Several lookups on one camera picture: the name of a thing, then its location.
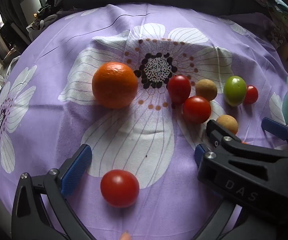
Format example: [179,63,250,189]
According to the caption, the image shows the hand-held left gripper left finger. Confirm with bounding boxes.
[11,144,96,240]

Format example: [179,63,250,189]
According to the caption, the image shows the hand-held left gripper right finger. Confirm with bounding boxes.
[192,144,276,240]

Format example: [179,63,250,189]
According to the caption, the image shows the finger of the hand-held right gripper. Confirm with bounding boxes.
[206,119,240,151]
[261,116,288,156]

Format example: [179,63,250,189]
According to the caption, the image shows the beige round fruit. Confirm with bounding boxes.
[216,114,239,135]
[195,79,218,101]

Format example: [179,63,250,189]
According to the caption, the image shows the small red cherry tomato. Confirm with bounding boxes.
[243,85,259,105]

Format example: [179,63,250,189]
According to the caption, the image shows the purple floral cloth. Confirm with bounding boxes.
[0,3,288,240]

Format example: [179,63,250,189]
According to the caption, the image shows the green round fruit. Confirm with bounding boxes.
[223,76,247,107]

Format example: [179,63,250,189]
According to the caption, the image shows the large red tomato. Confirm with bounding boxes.
[100,169,140,208]

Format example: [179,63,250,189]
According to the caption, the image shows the orange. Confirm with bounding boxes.
[92,62,139,109]

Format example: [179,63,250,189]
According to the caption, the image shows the cartoon printed cloth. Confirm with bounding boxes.
[267,0,288,65]

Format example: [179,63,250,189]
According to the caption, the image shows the heap of clothes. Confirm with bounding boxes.
[27,0,67,40]

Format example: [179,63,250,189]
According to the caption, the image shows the white panel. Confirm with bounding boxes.
[20,0,47,24]

